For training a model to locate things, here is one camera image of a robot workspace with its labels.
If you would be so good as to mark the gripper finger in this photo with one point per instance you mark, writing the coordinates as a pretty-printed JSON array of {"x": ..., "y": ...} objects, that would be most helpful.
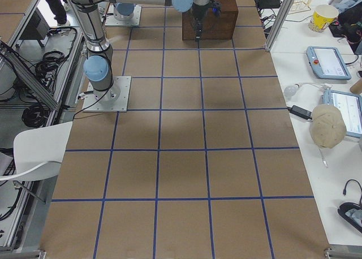
[
  {"x": 196, "y": 31},
  {"x": 199, "y": 30}
]

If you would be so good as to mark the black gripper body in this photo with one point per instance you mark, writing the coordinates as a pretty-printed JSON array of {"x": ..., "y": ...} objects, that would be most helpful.
[{"x": 197, "y": 13}]

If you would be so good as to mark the dark wooden drawer box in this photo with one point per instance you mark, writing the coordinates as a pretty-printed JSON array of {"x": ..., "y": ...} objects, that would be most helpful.
[{"x": 219, "y": 24}]

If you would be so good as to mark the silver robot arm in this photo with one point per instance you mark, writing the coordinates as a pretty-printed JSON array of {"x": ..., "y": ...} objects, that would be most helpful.
[
  {"x": 98, "y": 67},
  {"x": 125, "y": 8}
]

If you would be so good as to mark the white light bulb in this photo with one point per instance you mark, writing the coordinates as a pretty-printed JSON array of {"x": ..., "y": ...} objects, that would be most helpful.
[{"x": 291, "y": 90}]

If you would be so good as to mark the yellow popcorn cup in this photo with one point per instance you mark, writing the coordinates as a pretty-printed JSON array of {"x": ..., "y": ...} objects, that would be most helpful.
[{"x": 322, "y": 17}]

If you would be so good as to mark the blue teach pendant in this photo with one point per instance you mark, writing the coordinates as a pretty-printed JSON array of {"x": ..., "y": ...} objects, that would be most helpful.
[
  {"x": 327, "y": 63},
  {"x": 349, "y": 105}
]

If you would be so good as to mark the black power adapter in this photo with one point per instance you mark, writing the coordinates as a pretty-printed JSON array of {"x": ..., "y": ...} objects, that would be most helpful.
[{"x": 300, "y": 112}]

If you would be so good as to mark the beige cap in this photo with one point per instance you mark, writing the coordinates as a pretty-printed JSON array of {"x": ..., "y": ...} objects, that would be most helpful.
[{"x": 328, "y": 128}]

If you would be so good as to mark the cardboard tube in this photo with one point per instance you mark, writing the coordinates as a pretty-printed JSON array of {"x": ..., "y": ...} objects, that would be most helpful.
[{"x": 357, "y": 87}]

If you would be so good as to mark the white chair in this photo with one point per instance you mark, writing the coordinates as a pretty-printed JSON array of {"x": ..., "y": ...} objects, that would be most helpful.
[{"x": 38, "y": 153}]

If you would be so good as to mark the aluminium frame post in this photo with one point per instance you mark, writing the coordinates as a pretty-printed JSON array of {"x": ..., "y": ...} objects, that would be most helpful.
[{"x": 278, "y": 23}]

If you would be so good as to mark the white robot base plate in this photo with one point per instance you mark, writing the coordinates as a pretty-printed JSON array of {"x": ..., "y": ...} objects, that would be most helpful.
[{"x": 115, "y": 100}]

